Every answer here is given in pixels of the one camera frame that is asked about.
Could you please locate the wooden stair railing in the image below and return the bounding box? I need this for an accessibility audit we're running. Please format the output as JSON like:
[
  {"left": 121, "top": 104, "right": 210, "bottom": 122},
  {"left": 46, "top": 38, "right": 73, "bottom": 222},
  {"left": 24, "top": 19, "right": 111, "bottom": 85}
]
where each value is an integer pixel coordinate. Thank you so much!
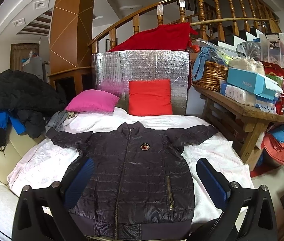
[{"left": 88, "top": 0, "right": 281, "bottom": 53}]

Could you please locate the pale pink bed blanket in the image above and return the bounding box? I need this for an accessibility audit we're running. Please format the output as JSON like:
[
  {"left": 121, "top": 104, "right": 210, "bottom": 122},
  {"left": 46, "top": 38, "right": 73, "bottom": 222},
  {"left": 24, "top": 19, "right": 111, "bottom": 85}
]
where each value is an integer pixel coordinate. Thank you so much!
[{"left": 7, "top": 108, "right": 253, "bottom": 224}]

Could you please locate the orange and blue cloth stack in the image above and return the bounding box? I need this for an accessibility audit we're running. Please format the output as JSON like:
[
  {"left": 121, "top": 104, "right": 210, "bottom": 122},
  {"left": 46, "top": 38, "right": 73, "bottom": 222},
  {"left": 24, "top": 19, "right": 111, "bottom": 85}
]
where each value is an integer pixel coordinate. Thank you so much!
[{"left": 261, "top": 125, "right": 284, "bottom": 165}]

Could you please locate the dark quilted puffer jacket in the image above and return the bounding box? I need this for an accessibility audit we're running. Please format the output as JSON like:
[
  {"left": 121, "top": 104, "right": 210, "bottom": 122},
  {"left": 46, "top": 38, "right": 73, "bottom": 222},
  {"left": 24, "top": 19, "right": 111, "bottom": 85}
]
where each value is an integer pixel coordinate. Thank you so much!
[{"left": 47, "top": 122, "right": 217, "bottom": 240}]

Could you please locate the red snack bag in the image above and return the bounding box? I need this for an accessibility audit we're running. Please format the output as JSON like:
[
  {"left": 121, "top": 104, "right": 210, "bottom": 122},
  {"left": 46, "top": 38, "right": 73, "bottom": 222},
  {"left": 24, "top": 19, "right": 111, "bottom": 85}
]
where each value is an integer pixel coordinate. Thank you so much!
[{"left": 262, "top": 61, "right": 284, "bottom": 115}]

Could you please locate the blue garment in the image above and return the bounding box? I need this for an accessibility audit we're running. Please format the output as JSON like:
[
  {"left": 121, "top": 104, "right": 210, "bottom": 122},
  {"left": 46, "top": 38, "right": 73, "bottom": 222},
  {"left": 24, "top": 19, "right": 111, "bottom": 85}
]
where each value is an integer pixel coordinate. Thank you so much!
[{"left": 0, "top": 111, "right": 26, "bottom": 135}]

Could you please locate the black coat pile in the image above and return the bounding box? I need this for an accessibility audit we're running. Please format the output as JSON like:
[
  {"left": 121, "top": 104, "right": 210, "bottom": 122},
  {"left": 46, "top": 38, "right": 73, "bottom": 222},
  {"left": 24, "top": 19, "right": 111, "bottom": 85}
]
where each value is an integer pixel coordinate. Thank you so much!
[{"left": 0, "top": 70, "right": 66, "bottom": 139}]

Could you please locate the magenta pillow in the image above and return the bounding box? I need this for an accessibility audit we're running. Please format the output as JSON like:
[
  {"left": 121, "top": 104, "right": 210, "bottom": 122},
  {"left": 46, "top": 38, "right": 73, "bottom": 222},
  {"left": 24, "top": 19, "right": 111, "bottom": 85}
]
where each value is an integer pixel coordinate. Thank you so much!
[{"left": 65, "top": 89, "right": 119, "bottom": 113}]

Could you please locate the cream leather sofa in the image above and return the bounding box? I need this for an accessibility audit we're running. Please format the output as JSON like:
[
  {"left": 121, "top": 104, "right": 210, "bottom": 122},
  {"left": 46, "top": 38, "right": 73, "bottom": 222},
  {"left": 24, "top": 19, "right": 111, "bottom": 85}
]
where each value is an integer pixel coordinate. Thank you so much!
[{"left": 0, "top": 128, "right": 44, "bottom": 240}]

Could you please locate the brown wooden column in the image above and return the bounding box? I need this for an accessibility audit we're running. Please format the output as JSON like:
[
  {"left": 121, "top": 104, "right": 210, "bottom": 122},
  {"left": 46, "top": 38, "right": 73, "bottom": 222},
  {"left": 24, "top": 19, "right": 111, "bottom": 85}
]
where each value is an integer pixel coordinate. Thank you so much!
[{"left": 50, "top": 0, "right": 95, "bottom": 74}]

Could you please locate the red cloth on railing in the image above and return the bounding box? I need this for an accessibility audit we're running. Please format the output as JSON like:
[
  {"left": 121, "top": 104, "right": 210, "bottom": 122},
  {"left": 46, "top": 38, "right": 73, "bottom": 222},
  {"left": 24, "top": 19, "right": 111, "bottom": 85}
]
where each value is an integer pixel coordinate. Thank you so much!
[{"left": 109, "top": 23, "right": 198, "bottom": 52}]

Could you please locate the grey folded garment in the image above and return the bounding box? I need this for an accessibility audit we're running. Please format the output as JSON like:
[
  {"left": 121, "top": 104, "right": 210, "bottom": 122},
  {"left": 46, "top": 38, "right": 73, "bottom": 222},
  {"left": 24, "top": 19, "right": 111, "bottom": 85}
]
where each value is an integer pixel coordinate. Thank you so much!
[{"left": 45, "top": 110, "right": 77, "bottom": 131}]

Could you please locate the clear plastic storage bin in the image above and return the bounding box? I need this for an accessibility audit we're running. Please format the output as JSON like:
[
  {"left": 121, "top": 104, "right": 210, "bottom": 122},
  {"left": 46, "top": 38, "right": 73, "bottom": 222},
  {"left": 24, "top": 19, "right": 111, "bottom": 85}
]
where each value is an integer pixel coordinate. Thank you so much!
[{"left": 259, "top": 33, "right": 284, "bottom": 68}]

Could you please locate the blue cloth in basket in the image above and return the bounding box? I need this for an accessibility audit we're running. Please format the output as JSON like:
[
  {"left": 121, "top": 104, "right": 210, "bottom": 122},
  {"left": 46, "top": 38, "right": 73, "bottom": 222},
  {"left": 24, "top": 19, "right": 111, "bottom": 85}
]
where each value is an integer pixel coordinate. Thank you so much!
[{"left": 192, "top": 46, "right": 226, "bottom": 82}]

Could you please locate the wicker basket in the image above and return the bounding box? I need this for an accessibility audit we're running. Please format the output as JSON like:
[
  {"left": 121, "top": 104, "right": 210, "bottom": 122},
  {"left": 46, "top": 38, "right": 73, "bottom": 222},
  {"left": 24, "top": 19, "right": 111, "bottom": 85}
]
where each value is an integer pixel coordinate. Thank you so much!
[{"left": 191, "top": 60, "right": 229, "bottom": 91}]

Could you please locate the red pillow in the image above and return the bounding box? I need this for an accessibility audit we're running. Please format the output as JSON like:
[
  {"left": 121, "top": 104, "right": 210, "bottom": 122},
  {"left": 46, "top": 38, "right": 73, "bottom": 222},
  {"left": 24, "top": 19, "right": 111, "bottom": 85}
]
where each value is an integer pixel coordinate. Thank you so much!
[{"left": 128, "top": 79, "right": 173, "bottom": 116}]

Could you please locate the light blue cardboard box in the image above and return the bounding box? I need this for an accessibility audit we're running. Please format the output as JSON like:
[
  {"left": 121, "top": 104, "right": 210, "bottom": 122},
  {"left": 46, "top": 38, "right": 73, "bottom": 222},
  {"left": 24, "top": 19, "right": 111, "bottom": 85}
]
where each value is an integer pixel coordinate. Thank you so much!
[{"left": 227, "top": 68, "right": 283, "bottom": 100}]

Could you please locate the silver foil insulation board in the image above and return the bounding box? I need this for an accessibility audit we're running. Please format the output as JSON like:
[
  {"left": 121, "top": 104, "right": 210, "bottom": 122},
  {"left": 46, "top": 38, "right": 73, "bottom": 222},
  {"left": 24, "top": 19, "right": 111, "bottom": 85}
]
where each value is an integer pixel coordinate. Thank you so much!
[{"left": 92, "top": 50, "right": 190, "bottom": 115}]

